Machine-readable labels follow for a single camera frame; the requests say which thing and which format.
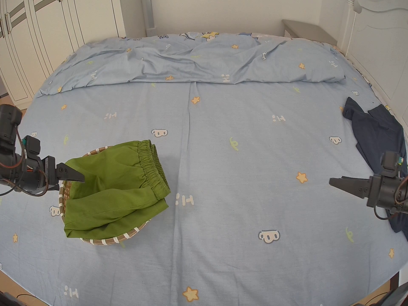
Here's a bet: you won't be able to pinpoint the grey bedside table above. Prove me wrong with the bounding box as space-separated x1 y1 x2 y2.
282 19 338 45

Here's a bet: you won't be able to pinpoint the white wardrobe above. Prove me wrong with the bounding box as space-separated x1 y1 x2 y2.
0 0 126 103

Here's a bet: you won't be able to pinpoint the bed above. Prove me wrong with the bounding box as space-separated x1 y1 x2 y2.
0 0 408 306

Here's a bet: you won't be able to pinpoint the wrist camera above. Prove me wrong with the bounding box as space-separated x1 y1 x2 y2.
381 151 404 176
22 135 42 159

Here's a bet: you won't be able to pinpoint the pale blue quilt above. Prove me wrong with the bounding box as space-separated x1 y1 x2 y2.
36 31 347 98

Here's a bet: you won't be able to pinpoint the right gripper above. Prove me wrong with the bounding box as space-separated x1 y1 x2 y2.
367 175 408 213

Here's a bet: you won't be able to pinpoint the dark blue garment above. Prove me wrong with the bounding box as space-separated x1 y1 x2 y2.
343 97 408 233

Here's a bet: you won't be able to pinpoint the round woven basket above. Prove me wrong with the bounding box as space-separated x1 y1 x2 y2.
58 145 153 246

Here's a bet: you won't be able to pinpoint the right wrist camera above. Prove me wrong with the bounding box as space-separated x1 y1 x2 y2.
381 151 404 176

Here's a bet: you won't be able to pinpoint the green shorts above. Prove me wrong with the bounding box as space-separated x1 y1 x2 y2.
64 140 171 240

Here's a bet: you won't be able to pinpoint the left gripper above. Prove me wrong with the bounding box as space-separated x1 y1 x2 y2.
6 156 60 194

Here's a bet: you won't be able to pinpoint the grey wall pipe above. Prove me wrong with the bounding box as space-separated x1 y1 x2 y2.
140 0 157 34

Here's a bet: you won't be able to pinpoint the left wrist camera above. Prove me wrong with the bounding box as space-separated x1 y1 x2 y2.
22 135 42 159

